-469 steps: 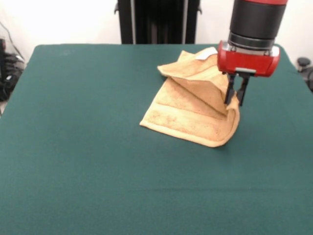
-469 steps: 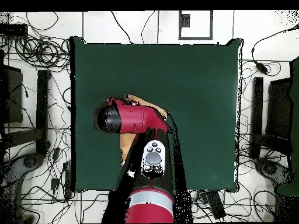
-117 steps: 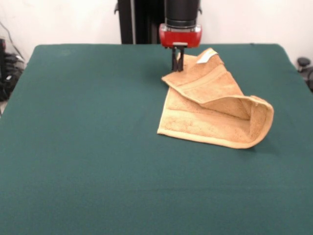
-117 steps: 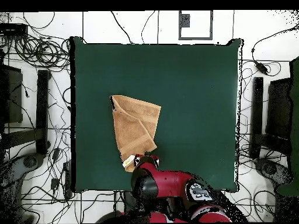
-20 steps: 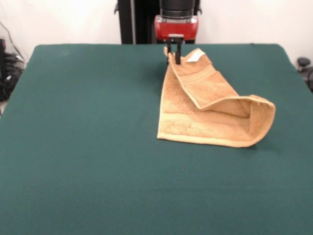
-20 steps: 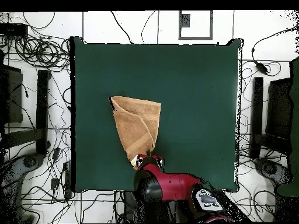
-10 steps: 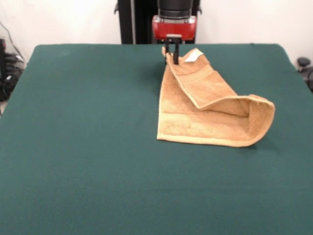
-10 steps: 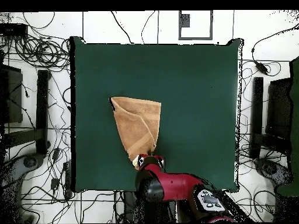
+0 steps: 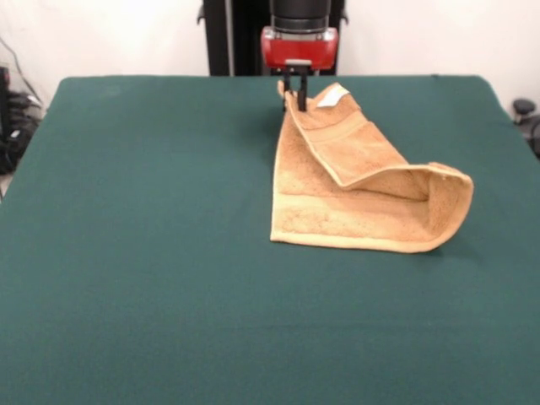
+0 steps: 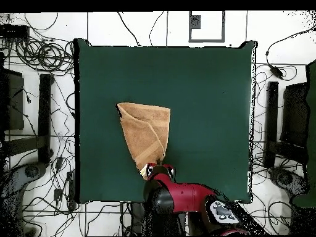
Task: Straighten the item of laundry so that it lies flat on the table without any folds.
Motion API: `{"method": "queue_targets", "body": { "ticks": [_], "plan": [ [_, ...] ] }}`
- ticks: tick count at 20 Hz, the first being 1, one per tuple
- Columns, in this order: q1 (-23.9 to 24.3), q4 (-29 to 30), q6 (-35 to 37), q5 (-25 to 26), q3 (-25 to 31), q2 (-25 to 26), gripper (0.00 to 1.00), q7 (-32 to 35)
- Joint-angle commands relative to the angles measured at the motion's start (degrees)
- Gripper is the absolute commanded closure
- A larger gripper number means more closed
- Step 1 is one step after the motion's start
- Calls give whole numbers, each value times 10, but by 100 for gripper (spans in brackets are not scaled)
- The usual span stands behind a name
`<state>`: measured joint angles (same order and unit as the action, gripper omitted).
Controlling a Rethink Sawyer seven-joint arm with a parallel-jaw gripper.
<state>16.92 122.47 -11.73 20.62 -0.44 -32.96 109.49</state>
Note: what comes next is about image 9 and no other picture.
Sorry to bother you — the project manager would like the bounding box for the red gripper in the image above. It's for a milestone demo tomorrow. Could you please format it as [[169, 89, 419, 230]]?
[[260, 25, 339, 113]]

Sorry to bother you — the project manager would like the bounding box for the tan terry towel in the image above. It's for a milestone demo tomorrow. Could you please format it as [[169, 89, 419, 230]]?
[[268, 79, 475, 255]]

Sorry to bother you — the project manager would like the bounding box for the dark green table cloth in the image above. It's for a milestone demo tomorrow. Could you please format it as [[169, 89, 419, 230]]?
[[0, 74, 540, 405]]

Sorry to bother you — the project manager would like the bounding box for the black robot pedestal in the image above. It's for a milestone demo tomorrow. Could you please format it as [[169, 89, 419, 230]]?
[[196, 0, 351, 77]]

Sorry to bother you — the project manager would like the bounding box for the thin grey wall cable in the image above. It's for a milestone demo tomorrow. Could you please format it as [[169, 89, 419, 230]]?
[[0, 36, 43, 105]]

